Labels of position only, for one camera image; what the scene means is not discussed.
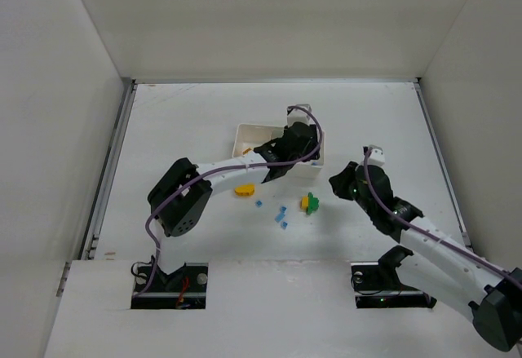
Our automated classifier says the white three-compartment container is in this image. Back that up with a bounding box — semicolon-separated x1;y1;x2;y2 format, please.
232;123;325;179

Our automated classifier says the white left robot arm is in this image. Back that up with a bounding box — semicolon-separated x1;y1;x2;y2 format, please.
141;122;323;293

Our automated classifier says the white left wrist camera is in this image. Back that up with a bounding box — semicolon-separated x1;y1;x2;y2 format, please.
286;104;312;127

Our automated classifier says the yellow green lego cluster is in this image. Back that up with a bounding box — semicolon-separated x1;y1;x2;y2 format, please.
300;192;320;215

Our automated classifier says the yellow rounded lego brick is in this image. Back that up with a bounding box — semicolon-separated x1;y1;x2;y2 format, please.
234;183;255;197

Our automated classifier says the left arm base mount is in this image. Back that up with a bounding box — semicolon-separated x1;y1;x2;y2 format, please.
130;262;209;310

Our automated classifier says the small blue lego pair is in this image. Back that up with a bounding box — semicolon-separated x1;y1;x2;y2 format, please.
275;206;286;223

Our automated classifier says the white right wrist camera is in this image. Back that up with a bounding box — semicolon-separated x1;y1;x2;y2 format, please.
365;145;385;167

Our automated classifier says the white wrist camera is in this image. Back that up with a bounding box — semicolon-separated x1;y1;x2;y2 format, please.
286;104;312;127
365;145;385;167

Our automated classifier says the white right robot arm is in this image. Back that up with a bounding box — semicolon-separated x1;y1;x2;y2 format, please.
329;161;521;352

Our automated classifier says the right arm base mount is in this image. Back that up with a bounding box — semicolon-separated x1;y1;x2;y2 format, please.
350;245;437;309

